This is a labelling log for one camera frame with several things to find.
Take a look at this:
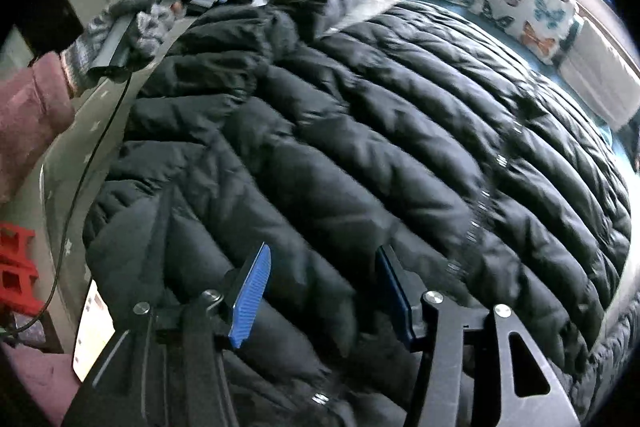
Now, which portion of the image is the black cable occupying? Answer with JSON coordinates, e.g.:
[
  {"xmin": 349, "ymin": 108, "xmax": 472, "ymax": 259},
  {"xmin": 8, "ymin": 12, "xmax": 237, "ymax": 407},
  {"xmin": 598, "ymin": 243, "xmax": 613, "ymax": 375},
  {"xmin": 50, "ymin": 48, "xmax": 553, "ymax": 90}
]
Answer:
[{"xmin": 0, "ymin": 67, "xmax": 133, "ymax": 340}]

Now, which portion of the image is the black puffer jacket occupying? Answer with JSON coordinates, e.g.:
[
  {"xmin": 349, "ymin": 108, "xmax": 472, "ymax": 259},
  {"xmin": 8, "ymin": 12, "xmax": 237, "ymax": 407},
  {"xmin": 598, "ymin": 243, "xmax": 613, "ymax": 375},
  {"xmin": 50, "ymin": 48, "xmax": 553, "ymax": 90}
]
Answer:
[{"xmin": 82, "ymin": 0, "xmax": 633, "ymax": 427}]

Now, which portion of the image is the red plastic stool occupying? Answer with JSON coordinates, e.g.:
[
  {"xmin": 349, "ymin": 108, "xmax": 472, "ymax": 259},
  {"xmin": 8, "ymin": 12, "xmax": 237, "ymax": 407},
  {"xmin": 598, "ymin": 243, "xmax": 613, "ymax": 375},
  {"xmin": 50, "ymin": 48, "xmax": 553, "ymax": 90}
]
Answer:
[{"xmin": 0, "ymin": 222, "xmax": 44, "ymax": 319}]

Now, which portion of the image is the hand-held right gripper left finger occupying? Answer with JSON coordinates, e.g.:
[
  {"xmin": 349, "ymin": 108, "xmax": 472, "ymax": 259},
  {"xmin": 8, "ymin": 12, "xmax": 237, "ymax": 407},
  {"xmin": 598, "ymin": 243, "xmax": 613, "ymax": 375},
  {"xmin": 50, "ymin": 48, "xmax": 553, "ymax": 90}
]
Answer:
[{"xmin": 62, "ymin": 242, "xmax": 273, "ymax": 427}]

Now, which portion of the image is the white glossy board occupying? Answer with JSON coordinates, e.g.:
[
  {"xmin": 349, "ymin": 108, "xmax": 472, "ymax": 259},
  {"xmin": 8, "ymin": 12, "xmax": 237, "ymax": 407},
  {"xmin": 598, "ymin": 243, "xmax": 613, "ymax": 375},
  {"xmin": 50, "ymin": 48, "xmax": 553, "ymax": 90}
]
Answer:
[{"xmin": 72, "ymin": 279, "xmax": 117, "ymax": 383}]

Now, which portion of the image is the person's left forearm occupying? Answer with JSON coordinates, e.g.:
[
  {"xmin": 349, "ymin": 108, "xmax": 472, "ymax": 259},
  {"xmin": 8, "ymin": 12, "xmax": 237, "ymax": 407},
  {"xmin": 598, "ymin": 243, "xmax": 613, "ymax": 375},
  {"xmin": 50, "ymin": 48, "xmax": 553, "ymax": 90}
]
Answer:
[{"xmin": 0, "ymin": 51, "xmax": 77, "ymax": 206}]

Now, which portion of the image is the white pillow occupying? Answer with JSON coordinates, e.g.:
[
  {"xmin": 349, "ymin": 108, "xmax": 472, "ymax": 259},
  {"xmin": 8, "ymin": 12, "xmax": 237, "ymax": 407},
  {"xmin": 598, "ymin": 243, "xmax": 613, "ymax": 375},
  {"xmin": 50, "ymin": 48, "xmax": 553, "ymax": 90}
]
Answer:
[{"xmin": 559, "ymin": 18, "xmax": 640, "ymax": 131}]

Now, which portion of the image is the person's pink garment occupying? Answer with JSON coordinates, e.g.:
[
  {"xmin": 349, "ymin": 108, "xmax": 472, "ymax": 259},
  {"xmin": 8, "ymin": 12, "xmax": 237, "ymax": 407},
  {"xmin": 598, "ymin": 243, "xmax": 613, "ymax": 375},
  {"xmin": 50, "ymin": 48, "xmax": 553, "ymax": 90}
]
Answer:
[{"xmin": 0, "ymin": 339, "xmax": 83, "ymax": 427}]

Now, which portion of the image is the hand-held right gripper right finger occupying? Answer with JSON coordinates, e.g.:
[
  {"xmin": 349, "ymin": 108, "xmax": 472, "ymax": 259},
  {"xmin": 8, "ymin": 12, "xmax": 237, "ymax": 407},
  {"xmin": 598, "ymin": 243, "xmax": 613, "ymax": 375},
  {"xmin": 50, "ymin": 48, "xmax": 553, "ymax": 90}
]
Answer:
[{"xmin": 375, "ymin": 244, "xmax": 583, "ymax": 427}]

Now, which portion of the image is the person's left hand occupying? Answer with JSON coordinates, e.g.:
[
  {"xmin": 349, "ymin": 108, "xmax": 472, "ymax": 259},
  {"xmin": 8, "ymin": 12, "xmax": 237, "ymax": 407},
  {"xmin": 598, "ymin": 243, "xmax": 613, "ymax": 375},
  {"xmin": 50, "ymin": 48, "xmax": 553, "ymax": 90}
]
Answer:
[{"xmin": 61, "ymin": 0, "xmax": 187, "ymax": 98}]

